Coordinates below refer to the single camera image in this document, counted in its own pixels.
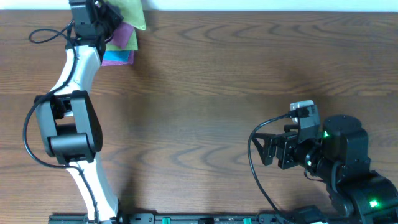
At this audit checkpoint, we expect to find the folded purple cloth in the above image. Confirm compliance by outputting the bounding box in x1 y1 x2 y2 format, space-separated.
109 22 134 49
101 51 134 66

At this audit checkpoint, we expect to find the folded green stacked cloth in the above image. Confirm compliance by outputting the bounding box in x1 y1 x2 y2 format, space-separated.
106 29 138 51

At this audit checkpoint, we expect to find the folded purple bottom cloth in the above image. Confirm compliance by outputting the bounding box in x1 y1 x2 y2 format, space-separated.
101 51 134 66

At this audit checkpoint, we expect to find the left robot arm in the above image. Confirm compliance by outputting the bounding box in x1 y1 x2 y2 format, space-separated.
22 0 123 223

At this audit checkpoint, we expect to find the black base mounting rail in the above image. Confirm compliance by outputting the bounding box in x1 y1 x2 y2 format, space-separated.
48 213 328 224

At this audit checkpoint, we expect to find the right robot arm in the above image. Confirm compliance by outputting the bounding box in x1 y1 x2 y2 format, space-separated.
248 115 397 223

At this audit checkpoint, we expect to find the folded purple top cloth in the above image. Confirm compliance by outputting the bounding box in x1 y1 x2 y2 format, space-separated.
109 22 134 49

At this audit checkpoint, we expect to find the folded blue stacked cloth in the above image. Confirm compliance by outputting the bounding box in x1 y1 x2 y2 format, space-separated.
103 50 131 62

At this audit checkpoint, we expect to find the light green cloth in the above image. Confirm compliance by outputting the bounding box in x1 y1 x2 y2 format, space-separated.
106 0 146 30

